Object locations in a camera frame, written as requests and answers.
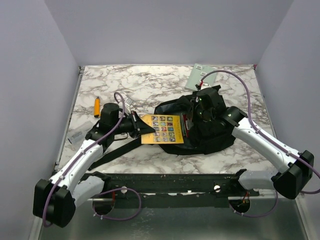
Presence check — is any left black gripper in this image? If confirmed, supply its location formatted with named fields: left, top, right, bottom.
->
left=112, top=110, right=156, bottom=139

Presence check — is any dark red book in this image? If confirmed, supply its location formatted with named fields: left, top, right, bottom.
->
left=182, top=114, right=193, bottom=137

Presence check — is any black student backpack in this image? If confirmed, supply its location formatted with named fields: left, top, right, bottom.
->
left=90, top=93, right=235, bottom=170

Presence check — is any grey notebook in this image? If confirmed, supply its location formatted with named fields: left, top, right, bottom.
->
left=184, top=63, right=217, bottom=91

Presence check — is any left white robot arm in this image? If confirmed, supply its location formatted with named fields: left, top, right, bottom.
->
left=32, top=103, right=155, bottom=228

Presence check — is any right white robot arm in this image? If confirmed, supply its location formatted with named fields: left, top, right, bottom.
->
left=191, top=86, right=314, bottom=200

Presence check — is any orange utility knife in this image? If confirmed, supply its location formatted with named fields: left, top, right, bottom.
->
left=93, top=96, right=101, bottom=118

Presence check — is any clear plastic screw box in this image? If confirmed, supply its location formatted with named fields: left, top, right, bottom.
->
left=67, top=121, right=93, bottom=145

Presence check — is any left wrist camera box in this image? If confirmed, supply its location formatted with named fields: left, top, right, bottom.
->
left=125, top=97, right=134, bottom=107

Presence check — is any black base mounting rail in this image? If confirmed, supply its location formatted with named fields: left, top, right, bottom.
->
left=81, top=171, right=259, bottom=209

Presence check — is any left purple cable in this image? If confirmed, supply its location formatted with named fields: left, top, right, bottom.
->
left=42, top=91, right=142, bottom=228

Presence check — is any purple cable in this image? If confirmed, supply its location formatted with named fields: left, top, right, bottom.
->
left=196, top=69, right=320, bottom=219
left=42, top=91, right=142, bottom=228

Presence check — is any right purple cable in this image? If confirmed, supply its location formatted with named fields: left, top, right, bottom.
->
left=196, top=69, right=320, bottom=219

